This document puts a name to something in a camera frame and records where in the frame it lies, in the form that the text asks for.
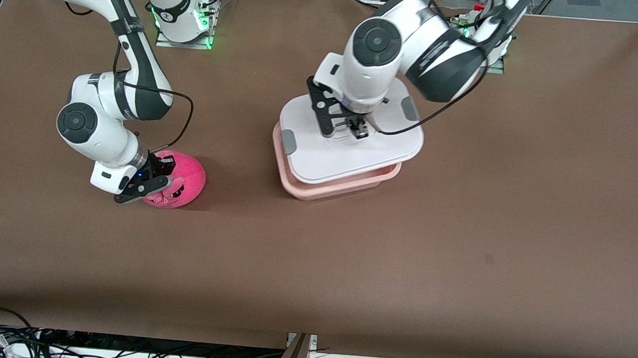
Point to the brown table cover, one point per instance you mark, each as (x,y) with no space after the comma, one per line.
(461,210)

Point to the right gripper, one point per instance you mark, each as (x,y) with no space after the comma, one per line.
(156,166)

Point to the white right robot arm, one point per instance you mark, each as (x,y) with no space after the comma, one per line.
(138,63)

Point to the pink plush toy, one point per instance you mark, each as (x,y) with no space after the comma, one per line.
(189,176)

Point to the pink plastic storage box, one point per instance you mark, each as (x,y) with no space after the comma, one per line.
(340,188)

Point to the small metal table bracket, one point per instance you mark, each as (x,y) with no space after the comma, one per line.
(312,340)

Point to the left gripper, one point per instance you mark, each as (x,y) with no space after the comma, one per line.
(358,120)

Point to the white box lid grey latches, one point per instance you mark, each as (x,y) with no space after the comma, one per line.
(320,151)

